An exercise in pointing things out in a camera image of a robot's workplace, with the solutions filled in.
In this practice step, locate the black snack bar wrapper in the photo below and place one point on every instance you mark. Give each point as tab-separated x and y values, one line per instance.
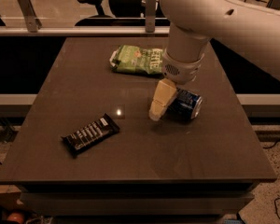
90	135

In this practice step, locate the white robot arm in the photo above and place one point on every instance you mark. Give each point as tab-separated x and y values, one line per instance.
249	30

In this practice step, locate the dark brown table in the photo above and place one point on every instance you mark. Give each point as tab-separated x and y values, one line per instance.
207	166

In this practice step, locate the black office chair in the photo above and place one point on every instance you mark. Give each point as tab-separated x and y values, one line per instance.
123	13

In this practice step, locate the orange round object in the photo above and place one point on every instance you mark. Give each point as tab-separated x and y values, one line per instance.
17	217

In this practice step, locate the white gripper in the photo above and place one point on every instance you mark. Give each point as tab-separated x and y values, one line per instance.
181	70

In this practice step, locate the blue pepsi can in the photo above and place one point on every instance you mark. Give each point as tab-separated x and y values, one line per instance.
186	104

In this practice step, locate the middle metal railing bracket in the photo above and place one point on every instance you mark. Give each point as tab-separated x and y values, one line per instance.
150	15

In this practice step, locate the left metal railing bracket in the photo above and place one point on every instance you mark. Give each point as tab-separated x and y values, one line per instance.
33	23

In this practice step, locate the green chip bag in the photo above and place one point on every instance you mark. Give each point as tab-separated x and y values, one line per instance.
130	59

